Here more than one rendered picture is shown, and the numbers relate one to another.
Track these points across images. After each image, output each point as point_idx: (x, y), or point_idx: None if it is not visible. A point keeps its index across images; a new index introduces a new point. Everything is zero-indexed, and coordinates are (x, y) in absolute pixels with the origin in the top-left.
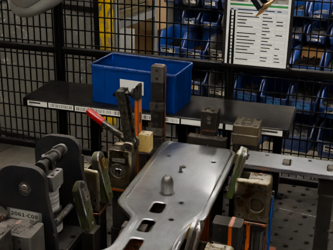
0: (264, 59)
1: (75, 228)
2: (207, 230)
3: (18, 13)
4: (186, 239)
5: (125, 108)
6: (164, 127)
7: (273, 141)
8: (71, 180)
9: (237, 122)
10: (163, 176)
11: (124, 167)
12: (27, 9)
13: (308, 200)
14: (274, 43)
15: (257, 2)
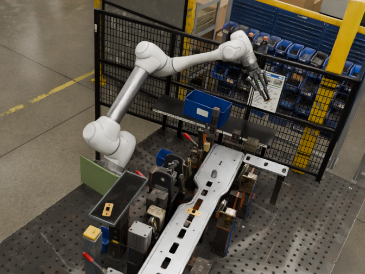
0: (266, 106)
1: (176, 188)
2: None
3: (155, 75)
4: None
5: (200, 137)
6: (214, 133)
7: None
8: (177, 171)
9: (247, 141)
10: (213, 170)
11: (196, 159)
12: (160, 74)
13: None
14: (271, 101)
15: (264, 98)
